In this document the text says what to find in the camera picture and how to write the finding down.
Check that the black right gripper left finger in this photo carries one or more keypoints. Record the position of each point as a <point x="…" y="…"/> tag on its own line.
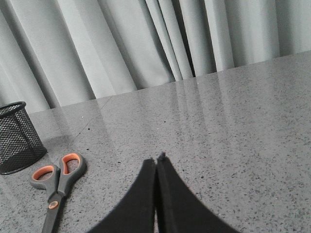
<point x="135" y="212"/>

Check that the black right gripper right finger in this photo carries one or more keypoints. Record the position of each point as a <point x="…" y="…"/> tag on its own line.
<point x="178" y="209"/>

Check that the grey orange handled scissors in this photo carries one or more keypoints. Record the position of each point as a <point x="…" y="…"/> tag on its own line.
<point x="58" y="181"/>

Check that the black mesh pen holder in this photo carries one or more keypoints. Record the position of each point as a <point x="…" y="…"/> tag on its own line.
<point x="20" y="145"/>

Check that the grey curtain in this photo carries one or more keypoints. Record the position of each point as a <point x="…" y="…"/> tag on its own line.
<point x="60" y="52"/>

